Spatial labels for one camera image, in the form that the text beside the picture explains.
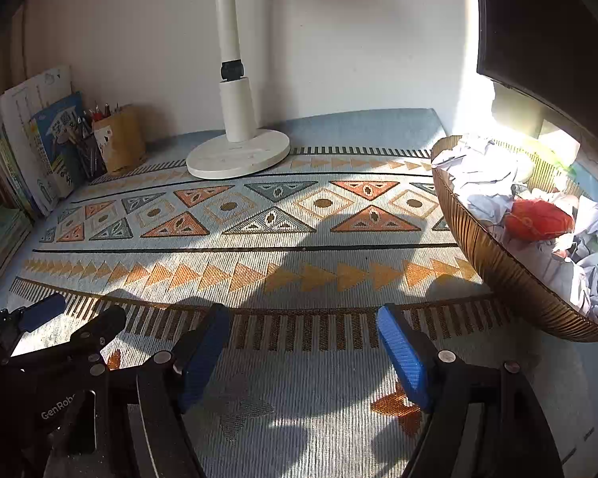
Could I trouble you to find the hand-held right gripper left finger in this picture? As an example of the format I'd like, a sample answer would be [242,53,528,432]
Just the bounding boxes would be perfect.
[124,304,231,478]

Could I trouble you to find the kraft paper pen holder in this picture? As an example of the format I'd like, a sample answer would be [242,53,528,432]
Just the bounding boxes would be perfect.
[92,104,147,175]

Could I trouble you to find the black mesh pen holder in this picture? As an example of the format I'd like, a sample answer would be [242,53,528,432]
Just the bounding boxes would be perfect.
[75,132,108,182]

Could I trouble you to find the stack of flat green books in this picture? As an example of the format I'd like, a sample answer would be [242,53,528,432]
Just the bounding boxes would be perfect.
[0,204,33,294]

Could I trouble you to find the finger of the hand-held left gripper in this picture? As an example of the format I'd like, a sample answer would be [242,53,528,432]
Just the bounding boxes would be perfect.
[55,304,128,359]
[0,293,67,354]

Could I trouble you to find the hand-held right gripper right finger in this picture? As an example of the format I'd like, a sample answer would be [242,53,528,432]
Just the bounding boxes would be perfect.
[377,304,564,478]

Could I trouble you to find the red plush toy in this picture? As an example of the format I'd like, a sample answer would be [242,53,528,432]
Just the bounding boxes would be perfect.
[503,198,576,242]

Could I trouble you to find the black monitor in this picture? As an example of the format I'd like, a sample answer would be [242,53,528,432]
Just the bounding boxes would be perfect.
[473,0,598,160]

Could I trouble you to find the white desk lamp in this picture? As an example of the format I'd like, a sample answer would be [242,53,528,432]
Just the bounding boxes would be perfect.
[186,0,291,180]

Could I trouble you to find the row of upright books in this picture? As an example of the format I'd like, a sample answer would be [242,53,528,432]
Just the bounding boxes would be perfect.
[0,65,88,217]

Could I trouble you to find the heap of papers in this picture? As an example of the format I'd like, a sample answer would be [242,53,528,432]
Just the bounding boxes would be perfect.
[433,134,598,324]

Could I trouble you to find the brown wicker basket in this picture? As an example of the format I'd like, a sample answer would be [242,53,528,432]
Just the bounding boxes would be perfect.
[430,134,598,343]

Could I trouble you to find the patterned woven table mat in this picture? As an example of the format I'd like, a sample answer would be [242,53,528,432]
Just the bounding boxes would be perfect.
[0,107,598,478]

